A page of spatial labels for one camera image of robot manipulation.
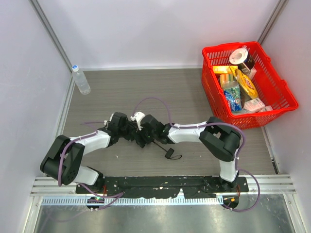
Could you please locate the pink white box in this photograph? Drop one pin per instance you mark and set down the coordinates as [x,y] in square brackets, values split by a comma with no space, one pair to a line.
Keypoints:
[254,105]

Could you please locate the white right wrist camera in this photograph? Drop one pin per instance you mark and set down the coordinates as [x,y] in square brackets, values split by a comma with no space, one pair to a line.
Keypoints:
[138,117]

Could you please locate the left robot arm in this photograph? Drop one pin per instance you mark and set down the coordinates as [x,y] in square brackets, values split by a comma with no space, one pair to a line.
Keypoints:
[63,159]

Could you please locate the blue green snack packet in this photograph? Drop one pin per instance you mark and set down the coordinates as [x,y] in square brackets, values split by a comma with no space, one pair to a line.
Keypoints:
[233,98]

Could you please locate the yellow box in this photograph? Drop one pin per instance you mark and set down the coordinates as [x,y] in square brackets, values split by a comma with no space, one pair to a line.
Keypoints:
[222,69]

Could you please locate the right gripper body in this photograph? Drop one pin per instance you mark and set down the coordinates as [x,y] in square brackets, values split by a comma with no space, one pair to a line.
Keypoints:
[143,140]

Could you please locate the black folding umbrella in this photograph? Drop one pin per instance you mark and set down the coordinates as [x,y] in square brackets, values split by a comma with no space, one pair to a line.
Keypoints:
[169,154]

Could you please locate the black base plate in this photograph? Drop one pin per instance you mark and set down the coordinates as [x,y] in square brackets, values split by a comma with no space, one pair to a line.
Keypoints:
[164,187]

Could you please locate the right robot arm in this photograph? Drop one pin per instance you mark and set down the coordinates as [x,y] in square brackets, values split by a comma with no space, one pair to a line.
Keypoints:
[223,140]

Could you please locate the clear plastic bottle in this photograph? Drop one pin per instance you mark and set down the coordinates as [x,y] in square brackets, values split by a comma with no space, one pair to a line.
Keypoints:
[80,80]

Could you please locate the yellow snack bag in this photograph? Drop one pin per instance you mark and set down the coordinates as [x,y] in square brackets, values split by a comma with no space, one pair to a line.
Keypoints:
[246,84]

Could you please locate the red plastic basket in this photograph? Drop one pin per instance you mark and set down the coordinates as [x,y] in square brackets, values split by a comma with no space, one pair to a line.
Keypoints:
[273,91]

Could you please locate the white slotted cable duct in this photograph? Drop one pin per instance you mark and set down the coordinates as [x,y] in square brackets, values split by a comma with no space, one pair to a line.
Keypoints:
[89,200]

